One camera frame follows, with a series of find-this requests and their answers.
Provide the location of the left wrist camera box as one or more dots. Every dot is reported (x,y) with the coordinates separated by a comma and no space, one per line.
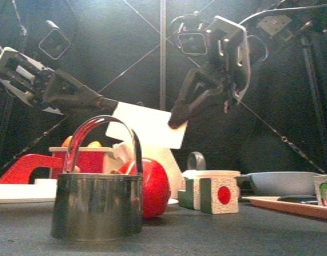
(54,44)

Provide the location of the wooden pink tray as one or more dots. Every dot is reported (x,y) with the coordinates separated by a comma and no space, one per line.
(294,206)

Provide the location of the pale toy kettle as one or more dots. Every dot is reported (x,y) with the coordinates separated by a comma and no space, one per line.
(197,161)

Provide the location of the white cube with red dot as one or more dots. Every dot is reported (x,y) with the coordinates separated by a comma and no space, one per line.
(219,195)

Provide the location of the green and white block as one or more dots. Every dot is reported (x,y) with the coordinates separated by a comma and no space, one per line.
(190,196)

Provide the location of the white flat board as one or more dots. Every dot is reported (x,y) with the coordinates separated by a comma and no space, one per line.
(19,191)

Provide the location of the black flat item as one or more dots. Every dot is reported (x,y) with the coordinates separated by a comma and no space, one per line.
(299,199)

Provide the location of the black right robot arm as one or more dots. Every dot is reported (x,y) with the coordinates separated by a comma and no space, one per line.
(286,23)

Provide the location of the blue-grey toy pan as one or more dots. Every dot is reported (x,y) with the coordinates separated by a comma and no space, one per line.
(283,183)

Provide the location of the wooden red toy box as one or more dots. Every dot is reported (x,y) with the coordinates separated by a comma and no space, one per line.
(96,160)

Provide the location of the white roll with green filling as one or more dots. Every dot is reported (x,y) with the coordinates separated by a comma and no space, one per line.
(325,191)

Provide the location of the red toy tomato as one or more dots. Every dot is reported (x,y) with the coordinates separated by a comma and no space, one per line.
(155,188)

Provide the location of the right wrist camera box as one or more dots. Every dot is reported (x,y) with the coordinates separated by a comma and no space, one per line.
(192,43)

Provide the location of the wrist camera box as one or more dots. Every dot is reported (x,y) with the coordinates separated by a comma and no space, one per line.
(192,43)
(54,44)

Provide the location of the white toy cleaver knife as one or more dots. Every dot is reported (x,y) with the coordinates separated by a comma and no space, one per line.
(146,125)

